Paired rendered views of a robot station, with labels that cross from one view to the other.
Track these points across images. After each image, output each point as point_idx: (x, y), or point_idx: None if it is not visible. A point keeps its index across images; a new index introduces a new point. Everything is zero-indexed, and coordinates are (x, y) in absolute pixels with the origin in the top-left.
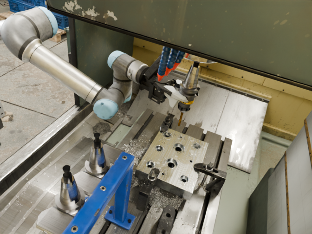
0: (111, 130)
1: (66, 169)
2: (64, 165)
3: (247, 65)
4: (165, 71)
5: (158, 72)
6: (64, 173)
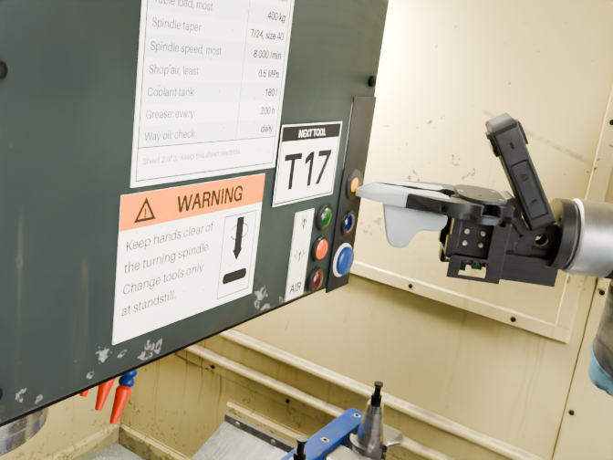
0: None
1: (301, 437)
2: (305, 441)
3: None
4: (109, 391)
5: (134, 380)
6: (304, 454)
